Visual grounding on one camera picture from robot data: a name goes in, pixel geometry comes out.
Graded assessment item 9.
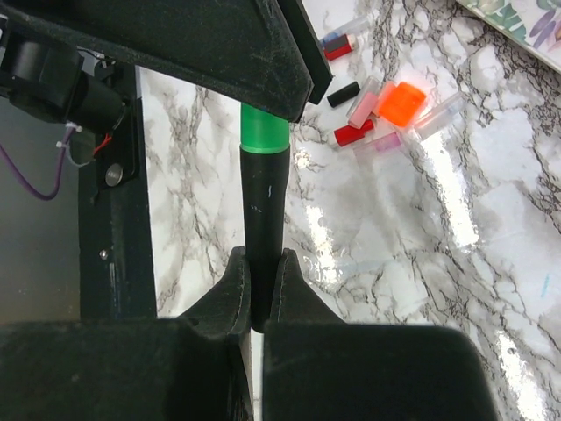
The red marker cap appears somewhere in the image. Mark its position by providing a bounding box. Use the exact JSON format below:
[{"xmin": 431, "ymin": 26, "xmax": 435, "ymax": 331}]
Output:
[{"xmin": 334, "ymin": 119, "xmax": 375, "ymax": 147}]

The clear purple marker cap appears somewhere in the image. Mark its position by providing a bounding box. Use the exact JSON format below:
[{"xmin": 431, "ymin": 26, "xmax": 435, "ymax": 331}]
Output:
[{"xmin": 353, "ymin": 132, "xmax": 402, "ymax": 161}]

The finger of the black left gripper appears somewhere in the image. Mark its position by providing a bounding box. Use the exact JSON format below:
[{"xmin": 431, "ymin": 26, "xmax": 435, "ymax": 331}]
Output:
[
  {"xmin": 277, "ymin": 0, "xmax": 333, "ymax": 104},
  {"xmin": 1, "ymin": 1, "xmax": 313, "ymax": 123}
]

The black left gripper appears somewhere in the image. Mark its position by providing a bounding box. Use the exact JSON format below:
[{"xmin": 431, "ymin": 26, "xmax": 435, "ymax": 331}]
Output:
[{"xmin": 1, "ymin": 16, "xmax": 127, "ymax": 132}]

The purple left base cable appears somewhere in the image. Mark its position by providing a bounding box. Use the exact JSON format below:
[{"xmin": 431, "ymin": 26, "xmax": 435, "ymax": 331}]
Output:
[{"xmin": 0, "ymin": 131, "xmax": 71, "ymax": 203}]

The pink marker cap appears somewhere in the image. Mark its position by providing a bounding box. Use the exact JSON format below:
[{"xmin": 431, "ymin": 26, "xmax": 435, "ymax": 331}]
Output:
[{"xmin": 347, "ymin": 76, "xmax": 380, "ymax": 129}]

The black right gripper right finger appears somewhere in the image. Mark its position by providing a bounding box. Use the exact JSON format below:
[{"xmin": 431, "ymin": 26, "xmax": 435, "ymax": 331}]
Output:
[{"xmin": 261, "ymin": 249, "xmax": 497, "ymax": 420}]

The green cap black highlighter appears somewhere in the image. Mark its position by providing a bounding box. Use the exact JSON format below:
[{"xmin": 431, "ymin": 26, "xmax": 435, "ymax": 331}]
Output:
[{"xmin": 238, "ymin": 146, "xmax": 291, "ymax": 334}]

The orange highlighter cap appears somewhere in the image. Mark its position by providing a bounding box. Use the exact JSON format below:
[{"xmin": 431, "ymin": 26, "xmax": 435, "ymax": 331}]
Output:
[{"xmin": 386, "ymin": 82, "xmax": 427, "ymax": 128}]

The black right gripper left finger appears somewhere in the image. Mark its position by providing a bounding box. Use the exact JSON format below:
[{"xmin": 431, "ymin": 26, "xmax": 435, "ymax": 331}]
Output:
[{"xmin": 1, "ymin": 246, "xmax": 253, "ymax": 420}]

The blue red whiteboard pen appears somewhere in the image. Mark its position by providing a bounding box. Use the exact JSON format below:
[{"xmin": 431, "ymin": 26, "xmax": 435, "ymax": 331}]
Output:
[{"xmin": 323, "ymin": 34, "xmax": 358, "ymax": 61}]

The clear plastic pen cap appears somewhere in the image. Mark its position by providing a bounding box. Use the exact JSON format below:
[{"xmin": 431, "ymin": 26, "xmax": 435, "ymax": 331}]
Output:
[{"xmin": 413, "ymin": 92, "xmax": 465, "ymax": 140}]

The black marker cap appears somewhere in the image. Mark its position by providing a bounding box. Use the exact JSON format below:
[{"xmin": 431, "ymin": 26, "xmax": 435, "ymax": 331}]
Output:
[{"xmin": 327, "ymin": 82, "xmax": 360, "ymax": 108}]

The floral leaf pattern tray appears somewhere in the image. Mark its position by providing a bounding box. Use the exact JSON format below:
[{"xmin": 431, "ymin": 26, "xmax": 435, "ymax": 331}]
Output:
[{"xmin": 458, "ymin": 0, "xmax": 560, "ymax": 73}]

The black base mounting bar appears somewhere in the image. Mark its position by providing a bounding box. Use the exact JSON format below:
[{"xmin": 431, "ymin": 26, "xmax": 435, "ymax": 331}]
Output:
[{"xmin": 78, "ymin": 63, "xmax": 157, "ymax": 319}]

